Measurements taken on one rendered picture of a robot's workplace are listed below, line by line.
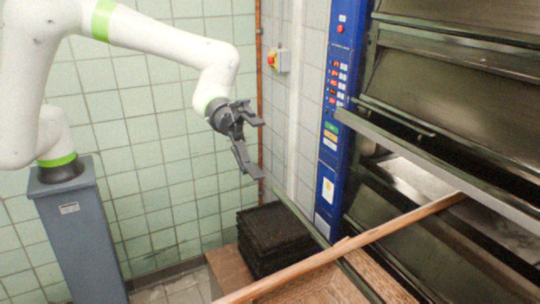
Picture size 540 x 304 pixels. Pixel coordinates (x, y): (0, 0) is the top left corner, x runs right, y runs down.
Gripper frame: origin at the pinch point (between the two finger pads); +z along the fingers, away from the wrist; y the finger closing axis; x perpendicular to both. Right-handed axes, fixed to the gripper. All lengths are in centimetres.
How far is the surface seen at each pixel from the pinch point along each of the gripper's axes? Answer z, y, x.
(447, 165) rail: 18.3, 5.0, -41.0
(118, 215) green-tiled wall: -116, 89, 36
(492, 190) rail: 29, 5, -41
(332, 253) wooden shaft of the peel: 11.3, 28.6, -15.8
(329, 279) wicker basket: -21, 85, -43
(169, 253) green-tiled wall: -116, 129, 13
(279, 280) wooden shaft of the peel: 12.5, 29.1, 0.5
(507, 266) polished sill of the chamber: 32, 31, -55
